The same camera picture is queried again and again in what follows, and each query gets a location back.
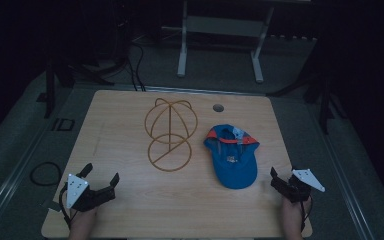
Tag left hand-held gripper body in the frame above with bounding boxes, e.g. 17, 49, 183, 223
59, 172, 117, 213

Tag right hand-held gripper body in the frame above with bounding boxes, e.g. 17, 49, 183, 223
270, 168, 326, 204

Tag blue cap with orange trim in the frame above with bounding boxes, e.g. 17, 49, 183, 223
203, 123, 261, 191

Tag gold wire hat stand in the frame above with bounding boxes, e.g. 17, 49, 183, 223
143, 97, 199, 173

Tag person's left hand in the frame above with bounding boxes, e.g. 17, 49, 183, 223
67, 204, 100, 240

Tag person's right hand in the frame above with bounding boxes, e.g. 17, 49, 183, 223
281, 195, 313, 240

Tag white metal stand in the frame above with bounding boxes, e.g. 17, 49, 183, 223
176, 0, 276, 84

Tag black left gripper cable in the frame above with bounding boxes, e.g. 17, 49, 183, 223
57, 184, 78, 231

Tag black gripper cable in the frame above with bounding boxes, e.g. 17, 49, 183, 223
57, 184, 78, 231
299, 195, 314, 232

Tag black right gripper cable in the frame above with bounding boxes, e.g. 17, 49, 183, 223
299, 195, 314, 232

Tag black looped floor cable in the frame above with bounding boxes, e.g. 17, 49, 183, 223
29, 161, 63, 187

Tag black background cables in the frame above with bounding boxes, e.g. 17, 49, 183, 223
125, 41, 148, 93

